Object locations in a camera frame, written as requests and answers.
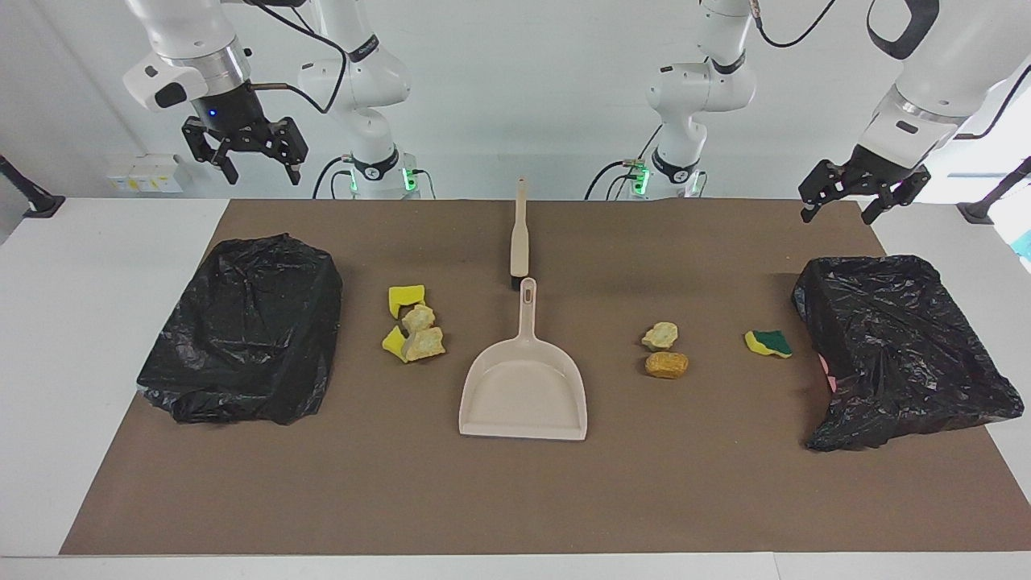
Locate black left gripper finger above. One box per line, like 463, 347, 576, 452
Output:
798, 160, 847, 225
861, 166, 933, 226

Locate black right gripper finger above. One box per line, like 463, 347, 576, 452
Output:
268, 118, 309, 186
181, 118, 241, 186

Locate yellow green sponge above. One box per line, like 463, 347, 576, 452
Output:
743, 329, 793, 359

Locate notched yellow sponge piece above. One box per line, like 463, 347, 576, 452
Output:
388, 284, 426, 320

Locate large tan bread piece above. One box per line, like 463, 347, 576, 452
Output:
401, 326, 446, 363

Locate brown bread roll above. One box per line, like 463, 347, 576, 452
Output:
644, 351, 689, 379

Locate beige brush black bristles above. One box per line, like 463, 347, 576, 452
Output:
508, 178, 532, 292

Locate beige plastic dustpan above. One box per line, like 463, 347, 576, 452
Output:
458, 277, 589, 442

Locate black plastic trash bag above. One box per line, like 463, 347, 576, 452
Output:
791, 255, 1025, 452
135, 234, 344, 426

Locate brown table mat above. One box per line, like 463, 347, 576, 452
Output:
59, 198, 1031, 556

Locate black base cable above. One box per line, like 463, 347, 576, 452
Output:
585, 158, 645, 201
313, 155, 355, 200

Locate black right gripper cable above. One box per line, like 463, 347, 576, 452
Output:
242, 0, 349, 114

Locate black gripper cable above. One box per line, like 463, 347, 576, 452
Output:
242, 0, 349, 114
749, 0, 1031, 142

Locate white wall socket box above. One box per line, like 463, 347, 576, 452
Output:
105, 153, 184, 194

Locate black camera stand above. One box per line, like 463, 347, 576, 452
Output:
957, 156, 1031, 225
0, 153, 66, 219

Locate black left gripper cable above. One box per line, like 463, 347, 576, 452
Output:
749, 0, 1031, 142

